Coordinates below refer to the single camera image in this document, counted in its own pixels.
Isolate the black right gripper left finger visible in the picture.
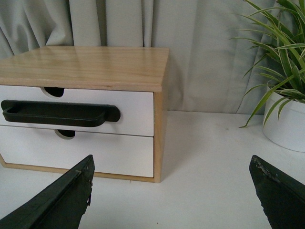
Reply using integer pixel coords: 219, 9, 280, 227
0, 155, 95, 229

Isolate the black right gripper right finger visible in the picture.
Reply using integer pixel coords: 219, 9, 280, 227
249, 155, 305, 229

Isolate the black drawer handle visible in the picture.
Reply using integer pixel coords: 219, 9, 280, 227
1, 100, 121, 127

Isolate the white drawer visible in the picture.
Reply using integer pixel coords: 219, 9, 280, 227
0, 126, 153, 177
0, 85, 154, 136

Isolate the wooden drawer cabinet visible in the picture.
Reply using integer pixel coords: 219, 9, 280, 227
0, 46, 169, 183

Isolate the white plant pot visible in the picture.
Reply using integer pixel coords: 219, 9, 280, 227
263, 92, 305, 152

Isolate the grey curtain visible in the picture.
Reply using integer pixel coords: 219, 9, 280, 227
0, 0, 267, 114

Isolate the green spider plant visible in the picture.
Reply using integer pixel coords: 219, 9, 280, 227
229, 0, 305, 128

